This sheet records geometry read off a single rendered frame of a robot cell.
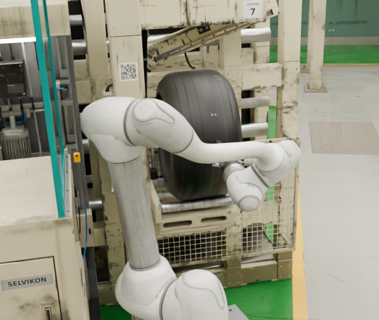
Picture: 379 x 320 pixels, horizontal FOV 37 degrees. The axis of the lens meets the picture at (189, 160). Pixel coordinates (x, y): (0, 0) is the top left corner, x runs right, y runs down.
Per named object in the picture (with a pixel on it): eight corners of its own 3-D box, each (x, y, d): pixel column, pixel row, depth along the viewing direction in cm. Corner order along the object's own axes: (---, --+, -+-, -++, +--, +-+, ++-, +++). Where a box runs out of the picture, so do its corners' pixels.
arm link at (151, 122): (199, 117, 161) (160, 113, 168) (167, 87, 147) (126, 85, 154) (186, 159, 158) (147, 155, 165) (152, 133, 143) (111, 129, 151)
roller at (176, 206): (159, 213, 250) (159, 203, 250) (159, 213, 254) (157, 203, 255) (236, 204, 256) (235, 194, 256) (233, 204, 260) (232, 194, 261)
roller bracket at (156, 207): (155, 225, 248) (154, 204, 245) (143, 189, 285) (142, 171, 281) (163, 224, 249) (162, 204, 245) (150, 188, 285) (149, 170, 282)
